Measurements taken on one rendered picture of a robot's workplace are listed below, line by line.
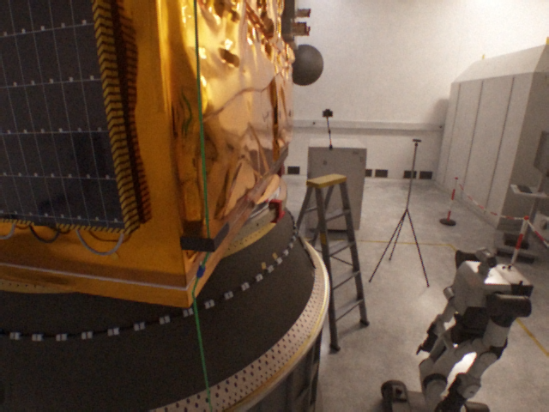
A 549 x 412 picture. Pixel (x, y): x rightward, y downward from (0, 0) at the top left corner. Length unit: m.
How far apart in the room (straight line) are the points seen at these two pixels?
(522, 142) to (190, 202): 6.18
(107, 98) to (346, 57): 8.42
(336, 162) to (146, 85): 4.37
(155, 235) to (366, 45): 8.56
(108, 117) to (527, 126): 6.30
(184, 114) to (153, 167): 0.11
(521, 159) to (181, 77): 6.26
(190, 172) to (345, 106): 8.24
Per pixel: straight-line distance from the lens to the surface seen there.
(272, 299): 1.29
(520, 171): 6.57
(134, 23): 0.57
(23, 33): 0.65
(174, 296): 0.67
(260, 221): 1.22
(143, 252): 0.64
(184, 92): 0.56
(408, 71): 9.07
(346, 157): 4.79
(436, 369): 2.11
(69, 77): 0.58
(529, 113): 6.44
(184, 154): 0.57
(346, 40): 8.88
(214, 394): 1.20
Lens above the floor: 2.17
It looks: 20 degrees down
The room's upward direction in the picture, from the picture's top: straight up
